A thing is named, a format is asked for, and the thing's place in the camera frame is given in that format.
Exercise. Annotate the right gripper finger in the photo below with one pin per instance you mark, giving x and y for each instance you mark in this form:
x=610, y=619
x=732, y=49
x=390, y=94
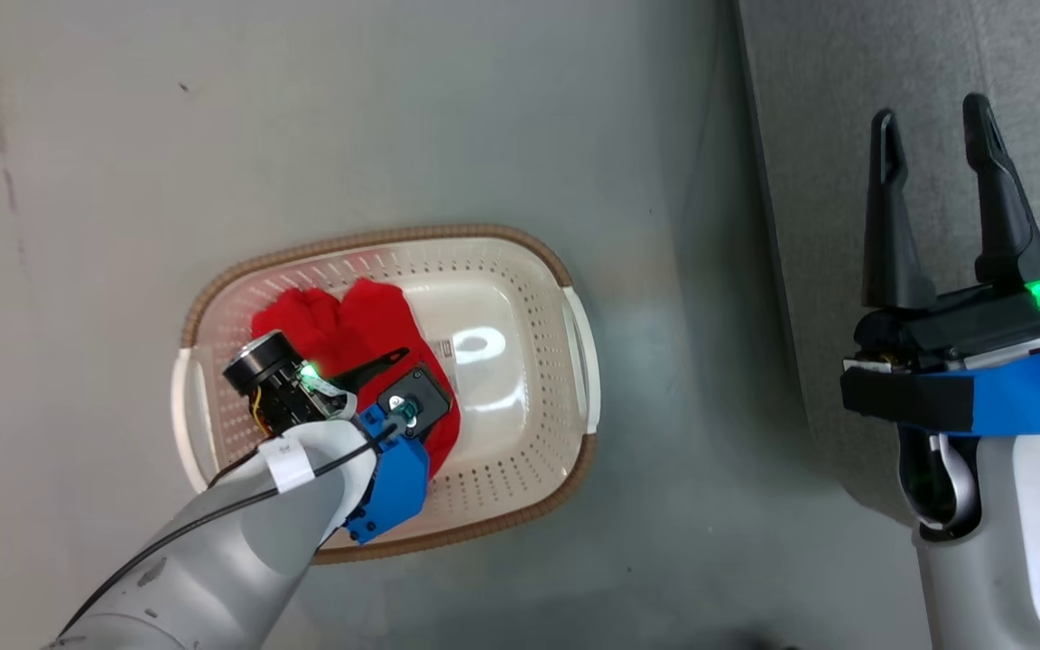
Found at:
x=1003, y=199
x=890, y=235

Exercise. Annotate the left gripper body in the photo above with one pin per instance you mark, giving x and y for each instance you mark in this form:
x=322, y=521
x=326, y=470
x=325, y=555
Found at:
x=281, y=393

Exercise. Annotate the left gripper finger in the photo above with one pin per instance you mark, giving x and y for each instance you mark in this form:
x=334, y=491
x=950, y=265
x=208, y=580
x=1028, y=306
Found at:
x=380, y=366

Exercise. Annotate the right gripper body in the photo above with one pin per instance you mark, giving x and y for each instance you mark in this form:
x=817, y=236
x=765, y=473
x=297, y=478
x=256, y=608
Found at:
x=962, y=329

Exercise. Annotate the red garment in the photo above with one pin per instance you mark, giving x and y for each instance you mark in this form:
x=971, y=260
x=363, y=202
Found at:
x=366, y=316

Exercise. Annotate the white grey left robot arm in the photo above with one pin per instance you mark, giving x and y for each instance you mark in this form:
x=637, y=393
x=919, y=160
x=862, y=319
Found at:
x=240, y=533

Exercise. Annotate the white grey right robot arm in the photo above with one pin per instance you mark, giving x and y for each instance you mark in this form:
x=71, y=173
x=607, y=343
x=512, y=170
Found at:
x=1026, y=542

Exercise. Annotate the grey fabric sofa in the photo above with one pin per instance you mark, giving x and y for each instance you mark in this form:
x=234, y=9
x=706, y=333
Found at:
x=935, y=90

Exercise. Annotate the beige perforated laundry basket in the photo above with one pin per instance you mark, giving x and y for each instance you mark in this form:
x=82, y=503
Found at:
x=502, y=415

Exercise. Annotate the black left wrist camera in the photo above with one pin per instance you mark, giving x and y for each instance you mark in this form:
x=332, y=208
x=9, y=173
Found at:
x=416, y=402

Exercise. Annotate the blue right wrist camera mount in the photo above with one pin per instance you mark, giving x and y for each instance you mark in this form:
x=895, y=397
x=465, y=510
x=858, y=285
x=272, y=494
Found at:
x=1026, y=397

